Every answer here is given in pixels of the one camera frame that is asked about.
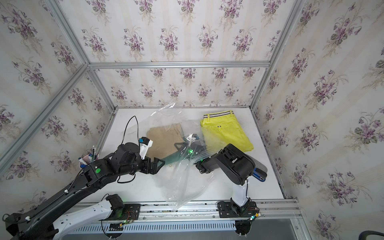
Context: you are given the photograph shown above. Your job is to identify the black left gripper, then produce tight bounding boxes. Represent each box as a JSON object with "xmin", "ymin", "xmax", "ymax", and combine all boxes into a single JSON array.
[{"xmin": 118, "ymin": 154, "xmax": 167, "ymax": 177}]

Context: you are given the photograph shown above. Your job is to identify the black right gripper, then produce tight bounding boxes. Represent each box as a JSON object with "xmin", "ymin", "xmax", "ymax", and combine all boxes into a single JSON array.
[{"xmin": 173, "ymin": 142, "xmax": 201, "ymax": 165}]

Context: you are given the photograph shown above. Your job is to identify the clear plastic vacuum bag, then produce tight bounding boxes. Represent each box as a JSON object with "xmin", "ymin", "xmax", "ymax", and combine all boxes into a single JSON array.
[{"xmin": 139, "ymin": 104, "xmax": 220, "ymax": 212}]

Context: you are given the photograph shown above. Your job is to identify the beige trousers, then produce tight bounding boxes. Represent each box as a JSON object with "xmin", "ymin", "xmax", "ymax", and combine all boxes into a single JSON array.
[{"xmin": 146, "ymin": 123, "xmax": 184, "ymax": 159}]

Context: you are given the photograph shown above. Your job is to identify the yellow-green trousers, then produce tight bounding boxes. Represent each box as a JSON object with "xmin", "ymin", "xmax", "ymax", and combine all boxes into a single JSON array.
[{"xmin": 201, "ymin": 111, "xmax": 254, "ymax": 152}]

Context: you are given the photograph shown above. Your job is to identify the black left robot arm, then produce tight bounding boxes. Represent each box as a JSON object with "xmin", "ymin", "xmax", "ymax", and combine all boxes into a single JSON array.
[{"xmin": 3, "ymin": 143, "xmax": 165, "ymax": 240}]

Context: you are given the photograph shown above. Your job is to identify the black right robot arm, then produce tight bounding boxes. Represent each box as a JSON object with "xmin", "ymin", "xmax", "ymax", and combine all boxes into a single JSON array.
[{"xmin": 170, "ymin": 141, "xmax": 256, "ymax": 212}]

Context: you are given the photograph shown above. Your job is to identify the teal folded garment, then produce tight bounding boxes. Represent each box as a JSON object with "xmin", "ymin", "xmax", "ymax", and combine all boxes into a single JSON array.
[{"xmin": 162, "ymin": 152, "xmax": 183, "ymax": 165}]

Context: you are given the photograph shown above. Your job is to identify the pink pen cup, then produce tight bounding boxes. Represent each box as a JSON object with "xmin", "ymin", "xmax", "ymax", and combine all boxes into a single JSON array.
[{"xmin": 78, "ymin": 146, "xmax": 100, "ymax": 169}]

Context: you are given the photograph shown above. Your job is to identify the blue stapler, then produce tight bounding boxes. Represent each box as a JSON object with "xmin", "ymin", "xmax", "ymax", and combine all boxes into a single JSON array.
[{"xmin": 252, "ymin": 168, "xmax": 268, "ymax": 182}]

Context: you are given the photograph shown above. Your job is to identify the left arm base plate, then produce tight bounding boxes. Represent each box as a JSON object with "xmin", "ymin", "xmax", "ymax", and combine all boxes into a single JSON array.
[{"xmin": 104, "ymin": 204, "xmax": 142, "ymax": 222}]

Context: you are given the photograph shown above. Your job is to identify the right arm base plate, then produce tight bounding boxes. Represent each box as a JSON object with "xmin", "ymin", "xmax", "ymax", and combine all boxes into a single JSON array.
[{"xmin": 217, "ymin": 199, "xmax": 260, "ymax": 218}]

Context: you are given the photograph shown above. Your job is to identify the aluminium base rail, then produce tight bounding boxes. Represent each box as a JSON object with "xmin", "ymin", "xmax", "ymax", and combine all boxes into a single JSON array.
[{"xmin": 56, "ymin": 200, "xmax": 311, "ymax": 240}]

